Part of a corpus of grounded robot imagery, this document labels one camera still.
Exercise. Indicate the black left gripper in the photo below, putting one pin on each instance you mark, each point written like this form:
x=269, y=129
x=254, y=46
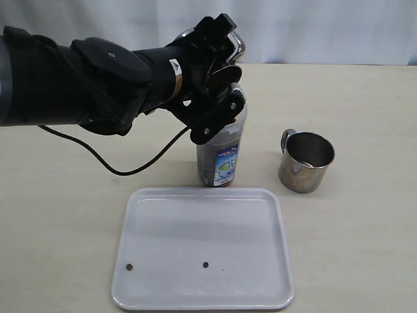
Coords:
x=206, y=114

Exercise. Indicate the steel mug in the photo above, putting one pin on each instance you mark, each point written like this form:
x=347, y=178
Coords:
x=219, y=49
x=306, y=158

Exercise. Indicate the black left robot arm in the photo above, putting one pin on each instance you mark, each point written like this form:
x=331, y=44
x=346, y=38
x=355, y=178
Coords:
x=102, y=86

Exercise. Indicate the clear plastic container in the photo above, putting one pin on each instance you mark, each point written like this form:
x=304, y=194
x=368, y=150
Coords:
x=224, y=156

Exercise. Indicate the white plastic tray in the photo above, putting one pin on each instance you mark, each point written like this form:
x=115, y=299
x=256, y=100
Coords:
x=168, y=233

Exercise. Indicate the white curtain backdrop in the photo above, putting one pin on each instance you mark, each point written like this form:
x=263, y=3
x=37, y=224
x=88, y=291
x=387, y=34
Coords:
x=323, y=32

